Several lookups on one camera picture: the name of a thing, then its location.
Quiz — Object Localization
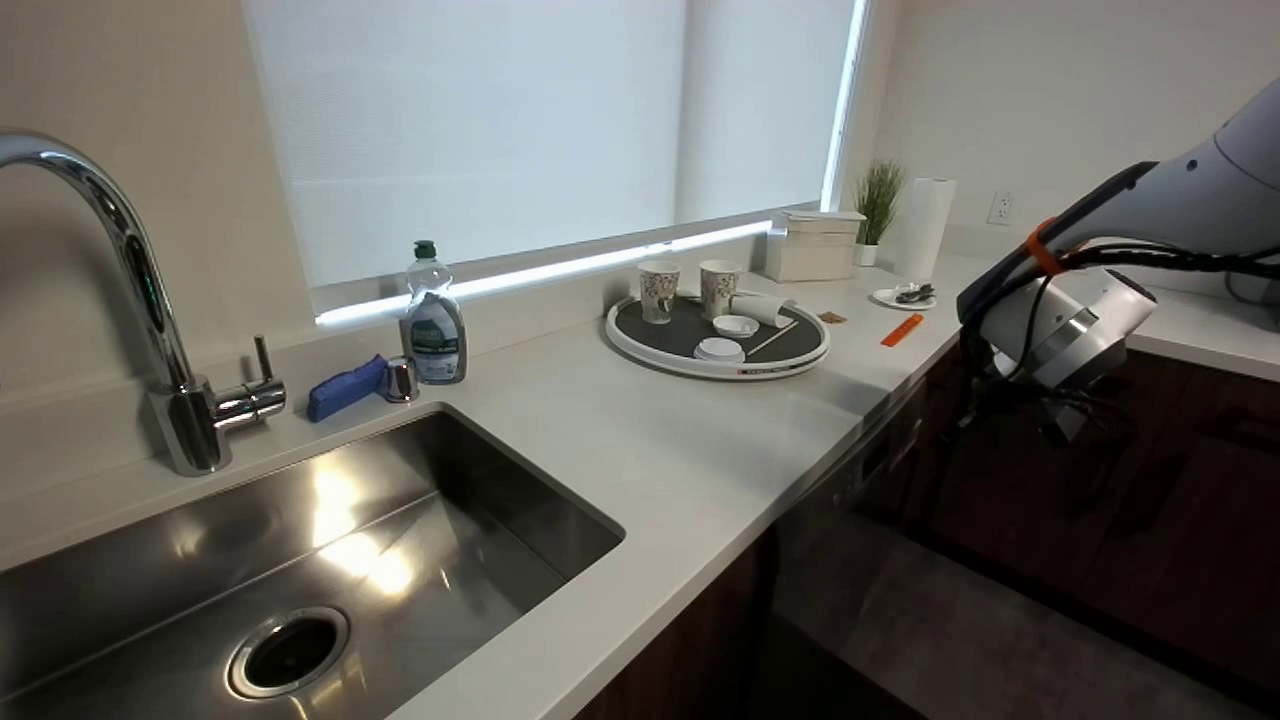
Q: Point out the dish soap bottle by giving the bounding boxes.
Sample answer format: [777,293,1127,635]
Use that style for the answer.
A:
[396,235,473,388]

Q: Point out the brown wooden cabinet front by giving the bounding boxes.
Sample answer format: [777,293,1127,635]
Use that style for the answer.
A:
[571,524,784,720]

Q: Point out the small orange stick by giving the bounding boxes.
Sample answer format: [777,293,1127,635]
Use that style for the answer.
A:
[878,313,930,350]

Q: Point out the orange cable tie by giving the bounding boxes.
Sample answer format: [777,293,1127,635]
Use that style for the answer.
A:
[1020,215,1070,278]

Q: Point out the narrow white roller blind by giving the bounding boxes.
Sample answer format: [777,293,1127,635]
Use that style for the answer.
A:
[683,0,872,223]

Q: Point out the blue dish brush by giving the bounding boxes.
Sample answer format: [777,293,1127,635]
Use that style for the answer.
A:
[306,350,421,428]

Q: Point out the white paper towel roll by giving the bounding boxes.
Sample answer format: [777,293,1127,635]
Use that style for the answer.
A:
[888,170,962,289]

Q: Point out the stainless steel sink basin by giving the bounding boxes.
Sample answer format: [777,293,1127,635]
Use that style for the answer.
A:
[0,399,631,720]

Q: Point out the patterned beige ceramic cup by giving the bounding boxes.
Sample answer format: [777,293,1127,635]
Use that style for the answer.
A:
[638,255,683,328]
[698,255,744,318]

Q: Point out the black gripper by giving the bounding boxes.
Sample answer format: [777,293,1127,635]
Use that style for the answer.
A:
[1044,376,1113,450]

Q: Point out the small white plate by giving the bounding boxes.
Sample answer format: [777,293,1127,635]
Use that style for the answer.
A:
[869,278,941,316]

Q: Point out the white rectangular container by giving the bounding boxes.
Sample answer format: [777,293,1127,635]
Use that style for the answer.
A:
[761,209,869,283]

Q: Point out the dark brown wooden drawer cabinet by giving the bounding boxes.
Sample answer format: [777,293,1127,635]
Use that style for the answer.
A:
[854,335,1280,703]

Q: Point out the wide white roller blind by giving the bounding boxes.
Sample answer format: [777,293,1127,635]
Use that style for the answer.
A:
[236,0,691,293]

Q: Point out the black cable bundle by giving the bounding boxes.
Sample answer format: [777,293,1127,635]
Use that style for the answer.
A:
[952,157,1280,397]

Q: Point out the small green potted plant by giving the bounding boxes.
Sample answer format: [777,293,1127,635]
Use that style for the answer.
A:
[854,159,910,267]

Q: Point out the chrome kitchen faucet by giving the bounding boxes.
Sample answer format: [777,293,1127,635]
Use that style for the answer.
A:
[0,128,293,478]

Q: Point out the white rolled cloth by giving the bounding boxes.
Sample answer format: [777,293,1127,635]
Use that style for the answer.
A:
[733,289,812,333]

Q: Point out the round black white-rimmed tray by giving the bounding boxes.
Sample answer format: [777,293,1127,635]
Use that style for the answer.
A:
[600,289,837,382]

